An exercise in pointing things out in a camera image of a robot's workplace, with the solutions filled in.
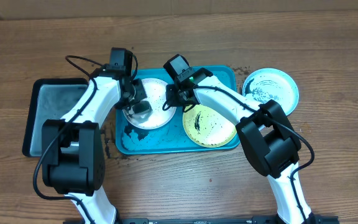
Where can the teal serving tray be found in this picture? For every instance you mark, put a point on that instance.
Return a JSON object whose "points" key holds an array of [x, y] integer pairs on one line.
{"points": [[170, 138]]}

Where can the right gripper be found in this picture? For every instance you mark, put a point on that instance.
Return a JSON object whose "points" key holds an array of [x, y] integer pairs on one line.
{"points": [[171, 91]]}

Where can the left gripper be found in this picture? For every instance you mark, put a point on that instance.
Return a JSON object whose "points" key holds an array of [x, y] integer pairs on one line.
{"points": [[140, 95]]}

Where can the yellow speckled plate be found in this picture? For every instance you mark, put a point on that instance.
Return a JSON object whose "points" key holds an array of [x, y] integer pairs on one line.
{"points": [[207, 128]]}

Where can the light blue speckled plate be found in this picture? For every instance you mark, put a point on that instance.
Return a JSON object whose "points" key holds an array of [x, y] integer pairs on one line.
{"points": [[272, 84]]}

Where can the black water tray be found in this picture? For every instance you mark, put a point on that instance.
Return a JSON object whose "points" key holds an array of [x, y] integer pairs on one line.
{"points": [[51, 99]]}

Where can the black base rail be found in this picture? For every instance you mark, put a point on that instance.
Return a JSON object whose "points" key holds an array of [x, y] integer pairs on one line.
{"points": [[263, 219]]}

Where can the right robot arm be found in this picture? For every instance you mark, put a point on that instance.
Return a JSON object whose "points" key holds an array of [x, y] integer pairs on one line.
{"points": [[268, 140]]}

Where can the white speckled plate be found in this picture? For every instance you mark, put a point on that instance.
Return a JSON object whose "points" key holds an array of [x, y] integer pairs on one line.
{"points": [[156, 96]]}

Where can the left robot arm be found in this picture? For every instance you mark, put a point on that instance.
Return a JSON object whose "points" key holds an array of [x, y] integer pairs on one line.
{"points": [[72, 166]]}

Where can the green sponge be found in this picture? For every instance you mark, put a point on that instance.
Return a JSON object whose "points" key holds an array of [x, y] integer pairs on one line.
{"points": [[142, 108]]}

